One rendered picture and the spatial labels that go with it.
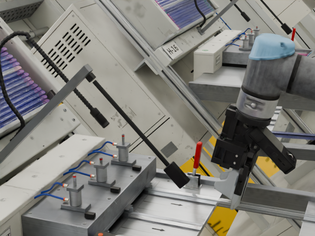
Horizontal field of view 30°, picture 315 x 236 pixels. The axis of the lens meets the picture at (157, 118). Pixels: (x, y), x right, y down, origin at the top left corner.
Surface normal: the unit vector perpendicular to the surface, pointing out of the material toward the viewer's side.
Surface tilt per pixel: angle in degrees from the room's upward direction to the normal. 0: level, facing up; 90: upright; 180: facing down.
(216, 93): 90
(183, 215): 45
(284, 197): 90
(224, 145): 90
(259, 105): 90
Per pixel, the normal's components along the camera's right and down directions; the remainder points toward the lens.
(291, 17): -0.35, 0.31
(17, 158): 0.66, -0.58
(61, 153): 0.00, -0.95
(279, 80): -0.35, 0.58
